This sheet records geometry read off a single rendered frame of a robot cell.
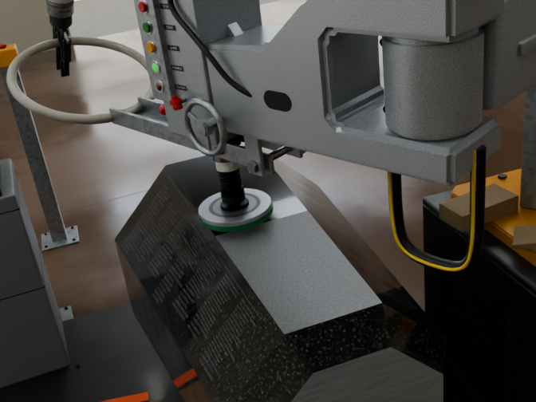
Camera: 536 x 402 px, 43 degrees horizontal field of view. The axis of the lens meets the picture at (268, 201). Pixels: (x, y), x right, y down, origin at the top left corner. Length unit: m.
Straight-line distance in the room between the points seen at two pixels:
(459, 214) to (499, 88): 0.58
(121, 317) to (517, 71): 2.17
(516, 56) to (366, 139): 0.34
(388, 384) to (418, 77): 0.72
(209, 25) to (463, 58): 0.65
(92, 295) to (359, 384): 2.02
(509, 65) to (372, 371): 0.72
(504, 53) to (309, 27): 0.38
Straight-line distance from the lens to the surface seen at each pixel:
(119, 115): 2.17
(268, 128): 1.60
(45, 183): 3.82
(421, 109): 1.33
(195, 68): 1.72
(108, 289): 3.41
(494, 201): 2.02
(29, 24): 8.59
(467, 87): 1.34
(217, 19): 1.71
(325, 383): 1.56
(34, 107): 2.24
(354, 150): 1.45
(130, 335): 3.04
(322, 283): 1.70
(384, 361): 1.60
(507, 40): 1.45
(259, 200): 1.99
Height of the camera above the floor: 1.78
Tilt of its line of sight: 27 degrees down
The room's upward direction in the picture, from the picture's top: 8 degrees counter-clockwise
